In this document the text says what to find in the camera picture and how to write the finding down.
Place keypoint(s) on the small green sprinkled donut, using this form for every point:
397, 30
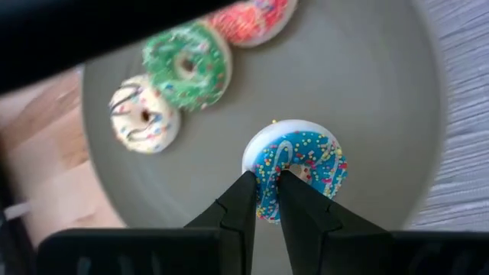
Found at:
198, 84

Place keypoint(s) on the small red-pink donut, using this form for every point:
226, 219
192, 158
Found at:
252, 19

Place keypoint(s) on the small blue sprinkled donut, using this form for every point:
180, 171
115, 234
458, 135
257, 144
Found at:
309, 153

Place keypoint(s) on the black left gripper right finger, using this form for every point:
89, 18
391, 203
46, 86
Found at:
305, 221

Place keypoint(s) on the small white drizzled donut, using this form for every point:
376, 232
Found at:
133, 130

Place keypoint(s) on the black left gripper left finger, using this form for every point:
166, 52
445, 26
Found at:
237, 214

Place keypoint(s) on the grey woven placemat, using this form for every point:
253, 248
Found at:
466, 114

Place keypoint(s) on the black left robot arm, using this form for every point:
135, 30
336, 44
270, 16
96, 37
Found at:
76, 30

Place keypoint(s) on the large olive-grey plate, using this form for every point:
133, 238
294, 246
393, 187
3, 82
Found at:
305, 76

